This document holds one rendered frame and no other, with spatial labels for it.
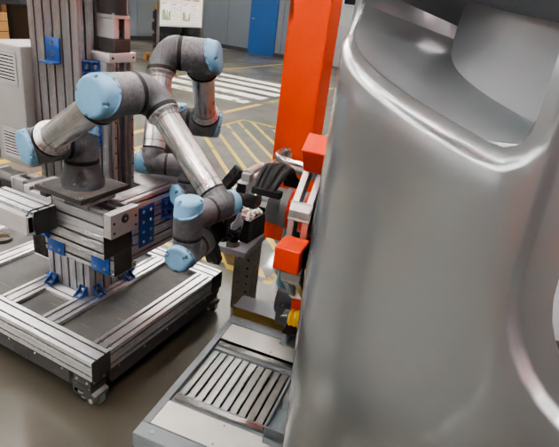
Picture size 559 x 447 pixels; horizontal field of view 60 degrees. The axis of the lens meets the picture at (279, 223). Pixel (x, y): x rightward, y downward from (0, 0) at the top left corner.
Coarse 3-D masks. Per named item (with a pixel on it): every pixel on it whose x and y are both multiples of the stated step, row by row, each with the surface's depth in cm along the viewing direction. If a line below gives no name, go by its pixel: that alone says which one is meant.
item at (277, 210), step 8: (288, 192) 162; (272, 200) 161; (280, 200) 161; (288, 200) 160; (304, 200) 159; (272, 208) 161; (280, 208) 160; (288, 208) 159; (272, 216) 163; (280, 216) 161; (280, 224) 163; (312, 224) 158
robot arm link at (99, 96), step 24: (96, 72) 125; (120, 72) 129; (96, 96) 123; (120, 96) 124; (144, 96) 131; (48, 120) 151; (72, 120) 135; (96, 120) 130; (24, 144) 149; (48, 144) 147
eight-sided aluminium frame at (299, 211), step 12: (300, 180) 139; (300, 192) 138; (312, 192) 137; (300, 204) 136; (312, 204) 135; (288, 216) 137; (300, 216) 136; (312, 216) 137; (288, 228) 138; (288, 276) 144; (300, 276) 142; (288, 288) 154; (300, 288) 148; (300, 300) 164
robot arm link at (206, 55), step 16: (192, 48) 164; (208, 48) 164; (192, 64) 166; (208, 64) 165; (192, 80) 179; (208, 80) 174; (208, 96) 185; (192, 112) 201; (208, 112) 194; (192, 128) 204; (208, 128) 202
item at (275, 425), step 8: (288, 384) 187; (280, 400) 180; (280, 408) 177; (272, 416) 173; (280, 416) 174; (272, 424) 170; (280, 424) 170; (264, 432) 167; (272, 432) 165; (280, 432) 164; (264, 440) 168; (272, 440) 167; (280, 440) 165
